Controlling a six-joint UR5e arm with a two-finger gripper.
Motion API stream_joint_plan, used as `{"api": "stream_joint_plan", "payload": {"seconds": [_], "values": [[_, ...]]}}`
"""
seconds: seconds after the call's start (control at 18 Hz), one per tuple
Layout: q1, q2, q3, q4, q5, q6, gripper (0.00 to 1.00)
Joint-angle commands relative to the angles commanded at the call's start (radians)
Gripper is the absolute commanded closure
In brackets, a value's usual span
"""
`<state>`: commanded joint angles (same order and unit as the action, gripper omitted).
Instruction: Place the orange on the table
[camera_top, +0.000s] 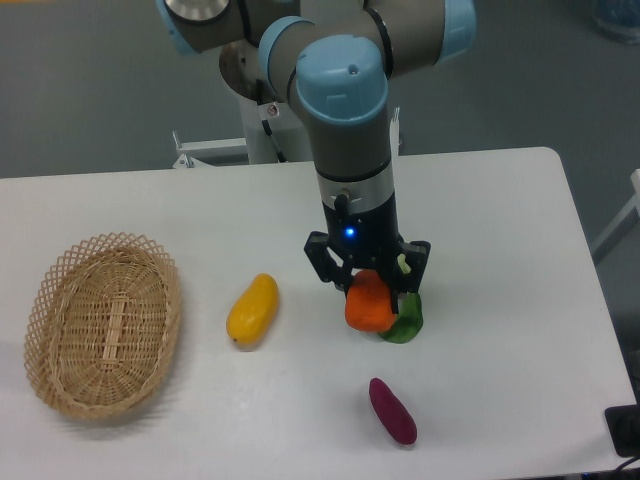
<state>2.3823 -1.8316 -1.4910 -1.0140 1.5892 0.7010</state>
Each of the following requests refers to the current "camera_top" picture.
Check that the yellow mango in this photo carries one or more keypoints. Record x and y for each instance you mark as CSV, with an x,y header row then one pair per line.
x,y
254,311

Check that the purple sweet potato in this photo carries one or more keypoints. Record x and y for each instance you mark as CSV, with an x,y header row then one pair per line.
x,y
392,413

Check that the black device at table edge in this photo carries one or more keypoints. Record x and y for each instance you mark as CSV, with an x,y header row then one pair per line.
x,y
623,425

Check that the white frame at right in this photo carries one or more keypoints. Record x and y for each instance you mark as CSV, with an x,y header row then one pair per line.
x,y
621,225

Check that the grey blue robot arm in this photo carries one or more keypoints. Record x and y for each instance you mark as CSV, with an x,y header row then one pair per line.
x,y
408,34

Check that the woven wicker basket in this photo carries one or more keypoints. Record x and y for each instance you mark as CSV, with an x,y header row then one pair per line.
x,y
104,326

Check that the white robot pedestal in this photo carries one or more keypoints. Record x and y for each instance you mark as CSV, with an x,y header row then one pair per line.
x,y
260,140

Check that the green bok choy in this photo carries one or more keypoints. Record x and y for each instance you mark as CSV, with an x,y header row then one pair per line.
x,y
408,322

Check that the orange fruit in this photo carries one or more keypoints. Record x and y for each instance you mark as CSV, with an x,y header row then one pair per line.
x,y
368,303

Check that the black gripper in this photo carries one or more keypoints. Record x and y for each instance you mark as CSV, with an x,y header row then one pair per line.
x,y
368,240

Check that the blue bag top right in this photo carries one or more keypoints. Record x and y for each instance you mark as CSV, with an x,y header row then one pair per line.
x,y
617,19

